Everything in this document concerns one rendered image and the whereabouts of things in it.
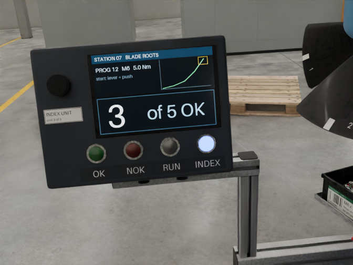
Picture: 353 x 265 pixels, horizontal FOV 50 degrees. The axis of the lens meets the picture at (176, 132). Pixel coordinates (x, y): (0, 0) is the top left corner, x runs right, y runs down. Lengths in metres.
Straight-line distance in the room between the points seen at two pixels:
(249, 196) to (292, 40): 6.23
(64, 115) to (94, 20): 7.61
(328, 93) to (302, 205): 1.41
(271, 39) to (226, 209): 4.69
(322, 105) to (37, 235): 1.78
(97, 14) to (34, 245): 6.29
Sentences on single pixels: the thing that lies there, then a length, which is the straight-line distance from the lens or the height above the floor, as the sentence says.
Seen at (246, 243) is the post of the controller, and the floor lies 0.89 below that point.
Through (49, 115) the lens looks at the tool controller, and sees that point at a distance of 0.53.
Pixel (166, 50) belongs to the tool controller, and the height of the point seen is 1.24.
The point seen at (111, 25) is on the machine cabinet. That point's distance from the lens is 8.07.
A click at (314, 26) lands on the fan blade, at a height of 1.14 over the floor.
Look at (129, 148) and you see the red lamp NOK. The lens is 0.51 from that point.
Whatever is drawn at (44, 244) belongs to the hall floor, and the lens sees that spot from 2.31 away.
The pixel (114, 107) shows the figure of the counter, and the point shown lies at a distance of 0.51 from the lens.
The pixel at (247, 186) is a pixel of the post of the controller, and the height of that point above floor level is 1.01.
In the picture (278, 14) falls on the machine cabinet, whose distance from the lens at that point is 6.69.
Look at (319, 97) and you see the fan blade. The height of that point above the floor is 1.00.
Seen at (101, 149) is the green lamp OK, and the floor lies 1.12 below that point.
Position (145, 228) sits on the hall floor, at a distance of 2.25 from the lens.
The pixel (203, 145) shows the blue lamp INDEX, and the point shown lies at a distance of 0.51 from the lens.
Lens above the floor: 1.33
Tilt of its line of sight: 23 degrees down
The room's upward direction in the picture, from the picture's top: 4 degrees counter-clockwise
